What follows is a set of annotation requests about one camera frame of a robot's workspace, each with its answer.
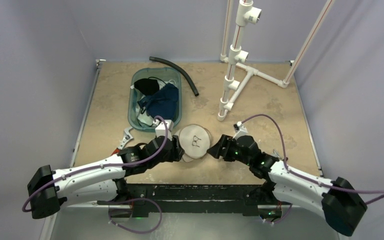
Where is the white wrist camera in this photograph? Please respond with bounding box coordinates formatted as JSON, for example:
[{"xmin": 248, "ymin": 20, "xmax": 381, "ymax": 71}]
[
  {"xmin": 233, "ymin": 121, "xmax": 248, "ymax": 140},
  {"xmin": 153, "ymin": 119, "xmax": 174, "ymax": 140}
]

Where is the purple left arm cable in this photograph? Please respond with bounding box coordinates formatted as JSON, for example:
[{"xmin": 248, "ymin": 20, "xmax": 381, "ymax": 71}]
[{"xmin": 21, "ymin": 115, "xmax": 170, "ymax": 213}]

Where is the black rubber hose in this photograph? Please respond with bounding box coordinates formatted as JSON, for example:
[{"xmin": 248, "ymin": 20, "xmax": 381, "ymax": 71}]
[{"xmin": 148, "ymin": 55, "xmax": 200, "ymax": 98}]

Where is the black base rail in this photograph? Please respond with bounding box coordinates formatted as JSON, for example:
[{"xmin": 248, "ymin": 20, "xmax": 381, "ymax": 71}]
[{"xmin": 97, "ymin": 183, "xmax": 289, "ymax": 220}]

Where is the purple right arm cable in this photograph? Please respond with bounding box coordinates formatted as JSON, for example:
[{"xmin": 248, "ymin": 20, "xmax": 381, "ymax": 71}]
[{"xmin": 239, "ymin": 114, "xmax": 384, "ymax": 206}]

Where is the white PVC pipe frame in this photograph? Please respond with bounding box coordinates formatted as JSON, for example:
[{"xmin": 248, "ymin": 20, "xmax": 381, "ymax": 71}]
[{"xmin": 217, "ymin": 0, "xmax": 335, "ymax": 122}]

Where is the red handled adjustable wrench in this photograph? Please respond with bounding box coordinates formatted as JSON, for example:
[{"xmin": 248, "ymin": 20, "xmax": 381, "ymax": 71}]
[{"xmin": 111, "ymin": 126, "xmax": 134, "ymax": 155}]

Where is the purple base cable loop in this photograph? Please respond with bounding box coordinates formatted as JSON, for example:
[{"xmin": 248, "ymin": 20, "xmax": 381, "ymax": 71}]
[{"xmin": 108, "ymin": 198, "xmax": 163, "ymax": 234}]

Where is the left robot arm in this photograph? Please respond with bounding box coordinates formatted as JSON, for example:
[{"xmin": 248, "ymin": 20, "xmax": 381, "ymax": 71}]
[{"xmin": 22, "ymin": 135, "xmax": 185, "ymax": 219}]

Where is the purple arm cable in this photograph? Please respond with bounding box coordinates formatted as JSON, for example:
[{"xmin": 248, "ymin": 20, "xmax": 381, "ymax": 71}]
[
  {"xmin": 21, "ymin": 115, "xmax": 170, "ymax": 213},
  {"xmin": 239, "ymin": 114, "xmax": 384, "ymax": 206}
]

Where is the teal transparent plastic tub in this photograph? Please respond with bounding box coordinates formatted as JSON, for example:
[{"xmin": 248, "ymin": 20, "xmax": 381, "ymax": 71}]
[{"xmin": 127, "ymin": 67, "xmax": 182, "ymax": 133}]

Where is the black garment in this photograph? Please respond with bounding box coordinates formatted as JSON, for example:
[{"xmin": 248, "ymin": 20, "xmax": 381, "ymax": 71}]
[{"xmin": 133, "ymin": 78, "xmax": 160, "ymax": 96}]

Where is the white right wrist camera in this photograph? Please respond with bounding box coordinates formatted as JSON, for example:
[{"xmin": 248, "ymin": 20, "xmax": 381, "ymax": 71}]
[{"xmin": 233, "ymin": 121, "xmax": 248, "ymax": 140}]

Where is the navy blue lace bra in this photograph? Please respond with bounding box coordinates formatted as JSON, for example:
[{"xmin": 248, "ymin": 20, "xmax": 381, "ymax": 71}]
[{"xmin": 137, "ymin": 83, "xmax": 179, "ymax": 120}]

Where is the pale mint white bra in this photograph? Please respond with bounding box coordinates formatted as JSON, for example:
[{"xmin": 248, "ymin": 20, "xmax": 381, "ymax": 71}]
[{"xmin": 133, "ymin": 77, "xmax": 179, "ymax": 127}]

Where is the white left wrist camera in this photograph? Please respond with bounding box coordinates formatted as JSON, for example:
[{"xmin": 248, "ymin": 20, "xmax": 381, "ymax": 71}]
[{"xmin": 153, "ymin": 119, "xmax": 174, "ymax": 140}]

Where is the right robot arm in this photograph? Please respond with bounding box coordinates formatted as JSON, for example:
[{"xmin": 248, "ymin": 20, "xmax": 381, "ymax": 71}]
[{"xmin": 207, "ymin": 134, "xmax": 368, "ymax": 237}]

